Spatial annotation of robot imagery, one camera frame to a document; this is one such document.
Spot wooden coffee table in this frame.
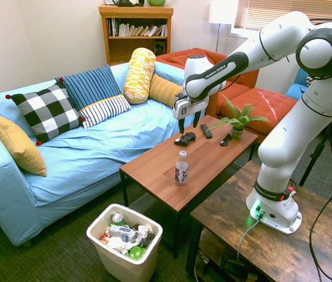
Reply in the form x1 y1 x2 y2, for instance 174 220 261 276
119 114 259 259

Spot crushed soda can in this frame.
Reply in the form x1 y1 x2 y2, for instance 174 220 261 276
108 224 139 243

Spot black camera tripod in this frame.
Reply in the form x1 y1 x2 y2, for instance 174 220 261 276
298 116 332 187

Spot black white checkered pillow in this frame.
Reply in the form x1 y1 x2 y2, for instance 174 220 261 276
5 76 86 146

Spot orange striped pillow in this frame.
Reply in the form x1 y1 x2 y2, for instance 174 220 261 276
147 73 185 109

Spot light blue sofa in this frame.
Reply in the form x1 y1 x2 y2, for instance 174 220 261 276
0 61 207 247

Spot wooden bookshelf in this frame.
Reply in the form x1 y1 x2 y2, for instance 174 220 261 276
98 4 175 66

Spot wooden window blinds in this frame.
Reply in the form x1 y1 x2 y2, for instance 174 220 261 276
233 0 332 32

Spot row of books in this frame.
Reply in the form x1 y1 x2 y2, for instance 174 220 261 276
108 18 168 38

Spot dark rustic wooden table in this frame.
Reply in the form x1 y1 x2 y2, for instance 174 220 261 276
185 160 332 282

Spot small potted green plant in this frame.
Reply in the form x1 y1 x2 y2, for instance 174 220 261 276
206 93 270 140

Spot mustard yellow square pillow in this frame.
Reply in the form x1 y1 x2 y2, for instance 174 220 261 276
0 113 48 177

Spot black sunglasses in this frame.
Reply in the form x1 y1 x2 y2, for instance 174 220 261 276
219 133 233 147

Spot white floor lamp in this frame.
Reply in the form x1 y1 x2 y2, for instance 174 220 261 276
208 0 239 53

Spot blue striped pillow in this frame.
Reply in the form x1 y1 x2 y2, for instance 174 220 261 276
55 64 132 130

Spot crumpled white paper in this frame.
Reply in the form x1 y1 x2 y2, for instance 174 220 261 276
136 223 155 239

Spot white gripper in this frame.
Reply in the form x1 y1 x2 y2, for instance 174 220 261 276
172 92 209 135

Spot grey power cable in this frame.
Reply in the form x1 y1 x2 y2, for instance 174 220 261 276
236 211 263 262

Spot black remote control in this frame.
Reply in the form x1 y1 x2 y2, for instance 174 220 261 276
200 123 214 139

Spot black game controller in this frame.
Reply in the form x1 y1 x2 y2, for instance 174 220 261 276
174 132 197 147

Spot clear plastic water bottle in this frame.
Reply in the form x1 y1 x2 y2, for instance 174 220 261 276
174 150 190 186

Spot yellow patterned bolster pillow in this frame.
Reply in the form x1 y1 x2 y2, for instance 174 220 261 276
123 47 157 105

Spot green bottle in trash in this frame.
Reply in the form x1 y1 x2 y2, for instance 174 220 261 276
127 246 146 260

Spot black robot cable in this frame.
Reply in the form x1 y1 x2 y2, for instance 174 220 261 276
308 18 332 282

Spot red orange armchair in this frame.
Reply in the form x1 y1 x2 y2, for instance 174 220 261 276
155 48 260 117

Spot white plastic trash bin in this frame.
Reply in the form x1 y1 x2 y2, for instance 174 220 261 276
86 203 164 282

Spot red orange ottoman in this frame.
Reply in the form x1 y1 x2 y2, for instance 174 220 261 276
219 87 298 144

